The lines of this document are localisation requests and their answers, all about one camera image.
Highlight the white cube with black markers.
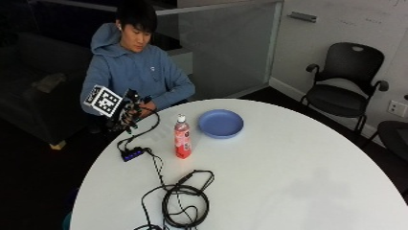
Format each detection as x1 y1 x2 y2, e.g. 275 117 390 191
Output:
81 83 125 117

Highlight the black hub with blue lights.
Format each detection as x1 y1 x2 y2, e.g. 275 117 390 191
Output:
119 147 147 163

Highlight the red drink bottle white cap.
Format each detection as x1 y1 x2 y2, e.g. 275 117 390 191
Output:
172 113 192 160

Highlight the the person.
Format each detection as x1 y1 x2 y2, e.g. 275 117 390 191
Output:
78 0 196 117

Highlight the blue round plate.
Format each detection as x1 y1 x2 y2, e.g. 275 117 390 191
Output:
198 108 246 139

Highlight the grey cushion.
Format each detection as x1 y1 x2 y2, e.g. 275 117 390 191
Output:
30 72 67 94

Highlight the dark sofa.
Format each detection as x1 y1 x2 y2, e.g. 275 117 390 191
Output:
0 31 94 146

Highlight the black office chair with armrests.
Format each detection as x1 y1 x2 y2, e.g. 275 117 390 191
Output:
299 41 390 134

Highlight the black glove cable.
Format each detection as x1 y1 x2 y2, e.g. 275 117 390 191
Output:
115 106 162 153

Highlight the coiled black cable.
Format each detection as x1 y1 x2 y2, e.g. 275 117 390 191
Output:
133 148 216 230

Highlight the glass partition with metal frame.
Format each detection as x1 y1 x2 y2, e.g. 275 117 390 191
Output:
154 0 285 100

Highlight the grey wall bracket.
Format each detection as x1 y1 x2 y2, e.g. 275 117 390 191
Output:
287 11 319 24

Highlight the white wall outlet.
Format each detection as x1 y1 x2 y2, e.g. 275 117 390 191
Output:
386 100 408 118

